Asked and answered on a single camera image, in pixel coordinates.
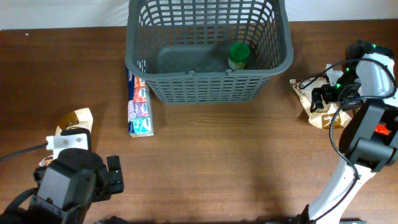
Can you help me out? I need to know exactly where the grey plastic shopping basket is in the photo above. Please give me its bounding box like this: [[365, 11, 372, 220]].
[[125, 0, 294, 104]]

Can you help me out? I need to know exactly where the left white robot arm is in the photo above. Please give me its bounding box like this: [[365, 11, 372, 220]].
[[1, 148, 124, 223]]

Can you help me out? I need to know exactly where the red spaghetti packet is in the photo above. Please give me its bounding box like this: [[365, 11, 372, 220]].
[[375, 123, 392, 136]]

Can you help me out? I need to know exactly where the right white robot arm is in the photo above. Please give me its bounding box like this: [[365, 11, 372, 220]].
[[292, 40, 397, 223]]

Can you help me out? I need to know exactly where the green lid spice jar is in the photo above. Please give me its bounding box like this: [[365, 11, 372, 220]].
[[228, 42, 251, 70]]

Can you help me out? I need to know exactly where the brown white snack bag left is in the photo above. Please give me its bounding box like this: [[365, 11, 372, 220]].
[[39, 108, 93, 167]]

